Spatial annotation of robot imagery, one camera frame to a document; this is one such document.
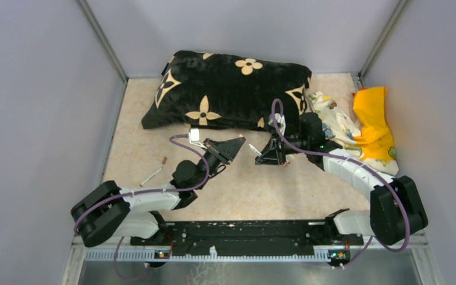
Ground purple cable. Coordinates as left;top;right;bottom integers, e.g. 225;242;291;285
270;98;411;270
72;134;211;282

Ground black floral pillow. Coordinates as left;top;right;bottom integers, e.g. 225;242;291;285
141;50;312;134

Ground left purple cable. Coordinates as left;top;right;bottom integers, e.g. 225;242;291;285
72;134;211;282

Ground yellow cloth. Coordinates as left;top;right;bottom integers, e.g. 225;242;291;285
353;86;397;166

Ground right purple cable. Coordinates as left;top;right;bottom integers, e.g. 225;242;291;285
270;98;411;270

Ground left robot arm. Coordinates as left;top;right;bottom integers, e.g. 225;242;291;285
70;135;246;248

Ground aluminium frame rail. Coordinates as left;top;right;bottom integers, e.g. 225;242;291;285
62;220;441;284

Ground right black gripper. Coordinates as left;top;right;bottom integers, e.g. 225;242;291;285
255;129;310;166

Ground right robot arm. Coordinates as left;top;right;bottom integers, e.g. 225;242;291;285
255;113;429;246

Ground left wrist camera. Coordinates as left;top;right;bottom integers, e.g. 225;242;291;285
188;128;200;144

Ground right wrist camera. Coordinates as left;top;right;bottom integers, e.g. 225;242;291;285
268;113;287;135

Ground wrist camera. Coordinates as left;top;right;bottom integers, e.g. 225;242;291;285
188;128;200;144
268;113;287;135

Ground white pen brown cap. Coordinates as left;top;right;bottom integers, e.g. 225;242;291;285
140;167;163;186

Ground white patterned cloth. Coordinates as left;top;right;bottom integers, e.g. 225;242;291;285
308;91;399;176

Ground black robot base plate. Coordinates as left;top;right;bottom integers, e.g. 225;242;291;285
130;220;364;257

